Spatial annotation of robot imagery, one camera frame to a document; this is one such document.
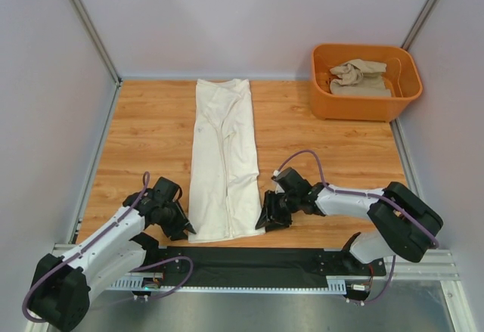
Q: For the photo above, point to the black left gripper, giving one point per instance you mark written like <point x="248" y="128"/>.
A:
<point x="182" y="221"/>

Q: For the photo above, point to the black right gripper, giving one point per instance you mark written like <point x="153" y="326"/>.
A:
<point x="269" y="207"/>

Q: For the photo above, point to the white t shirt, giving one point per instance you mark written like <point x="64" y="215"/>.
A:
<point x="224" y="201"/>

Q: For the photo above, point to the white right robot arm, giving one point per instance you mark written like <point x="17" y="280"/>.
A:
<point x="405" y="226"/>

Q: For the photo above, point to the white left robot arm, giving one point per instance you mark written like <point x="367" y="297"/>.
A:
<point x="64" y="287"/>

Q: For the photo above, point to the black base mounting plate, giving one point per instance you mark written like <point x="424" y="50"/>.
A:
<point x="300" y="276"/>

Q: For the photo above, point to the beige t shirt in bin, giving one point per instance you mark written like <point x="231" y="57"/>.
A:
<point x="359" y="78"/>

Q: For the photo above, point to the orange plastic bin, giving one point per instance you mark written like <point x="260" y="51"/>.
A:
<point x="401" y="77"/>

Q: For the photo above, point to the aluminium extrusion rail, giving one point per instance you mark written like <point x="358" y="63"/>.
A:
<point x="435" y="264"/>

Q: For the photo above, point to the left aluminium frame post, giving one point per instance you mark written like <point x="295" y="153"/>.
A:
<point x="96" y="40"/>

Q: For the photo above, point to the aluminium frame post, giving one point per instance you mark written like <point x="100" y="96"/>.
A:
<point x="419" y="23"/>
<point x="96" y="40"/>

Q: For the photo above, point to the right aluminium frame post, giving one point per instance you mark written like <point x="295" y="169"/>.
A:
<point x="419" y="23"/>

